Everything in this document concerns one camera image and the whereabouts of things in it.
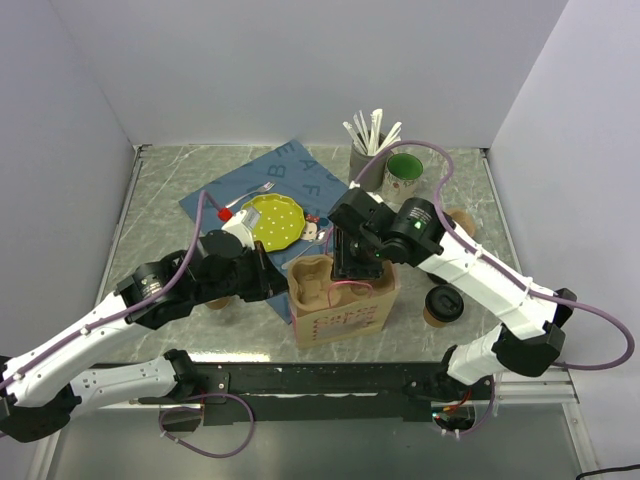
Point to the brown pulp cup carrier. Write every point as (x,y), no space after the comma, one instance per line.
(311,287)

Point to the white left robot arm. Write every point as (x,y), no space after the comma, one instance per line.
(45,388)

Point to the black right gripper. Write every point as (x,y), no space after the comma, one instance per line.
(343,264)

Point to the grey straw holder cup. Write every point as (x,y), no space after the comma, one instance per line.
(373,177)

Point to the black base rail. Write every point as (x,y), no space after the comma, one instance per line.
(337,391)

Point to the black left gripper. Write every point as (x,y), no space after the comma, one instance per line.
(268,279)

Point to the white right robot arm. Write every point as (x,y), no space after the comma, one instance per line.
(529,337)

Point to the yellow dotted plate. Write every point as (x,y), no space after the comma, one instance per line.
(275,220)

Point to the blue letter print cloth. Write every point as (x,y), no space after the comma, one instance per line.
(296,174)

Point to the white wrapped straws bundle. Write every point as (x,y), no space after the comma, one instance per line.
(367,136)

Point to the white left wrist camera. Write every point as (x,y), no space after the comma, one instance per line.
(241,225)

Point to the silver cartoon handle spoon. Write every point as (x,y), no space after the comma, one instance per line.
(316,239)

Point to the black plastic cup lid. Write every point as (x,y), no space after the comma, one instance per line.
(445,298)

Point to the silver fork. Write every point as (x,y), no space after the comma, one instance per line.
(261,190)

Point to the stack of paper cups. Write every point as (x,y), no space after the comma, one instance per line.
(218,304)

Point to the kraft paper cakes bag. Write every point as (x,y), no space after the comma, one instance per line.
(333,324)

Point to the green inside ceramic mug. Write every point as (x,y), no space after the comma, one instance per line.
(401,177)

